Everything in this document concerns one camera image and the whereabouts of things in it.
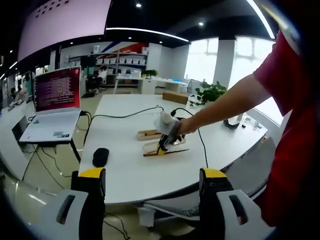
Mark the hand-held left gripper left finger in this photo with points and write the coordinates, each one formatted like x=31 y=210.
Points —
x=90 y=207

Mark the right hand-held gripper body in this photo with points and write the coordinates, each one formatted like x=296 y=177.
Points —
x=166 y=125

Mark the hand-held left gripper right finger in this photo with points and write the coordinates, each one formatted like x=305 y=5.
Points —
x=212 y=207

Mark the dark brown chopstick utensil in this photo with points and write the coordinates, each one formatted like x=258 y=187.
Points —
x=175 y=151

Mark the brown wooden utensil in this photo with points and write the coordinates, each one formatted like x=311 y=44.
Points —
x=151 y=134

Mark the grey mesh office chair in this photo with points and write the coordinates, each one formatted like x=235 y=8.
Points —
x=225 y=185

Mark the brown cardboard box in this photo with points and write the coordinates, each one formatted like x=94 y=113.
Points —
x=175 y=98

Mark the white background desk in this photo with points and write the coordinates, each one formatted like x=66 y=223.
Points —
x=150 y=83

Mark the black computer mouse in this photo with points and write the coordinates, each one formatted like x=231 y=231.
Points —
x=100 y=157

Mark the green potted plant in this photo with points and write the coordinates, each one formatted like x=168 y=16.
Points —
x=211 y=92

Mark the black headset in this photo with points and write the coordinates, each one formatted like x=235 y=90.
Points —
x=231 y=124

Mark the bright window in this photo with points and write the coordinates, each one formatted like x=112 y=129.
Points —
x=202 y=60
x=252 y=57

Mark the storage shelf with white bins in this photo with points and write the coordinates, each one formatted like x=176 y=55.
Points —
x=122 y=60

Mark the white laptop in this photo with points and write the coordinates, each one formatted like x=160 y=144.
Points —
x=52 y=120

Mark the person in red shirt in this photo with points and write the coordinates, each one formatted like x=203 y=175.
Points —
x=290 y=112

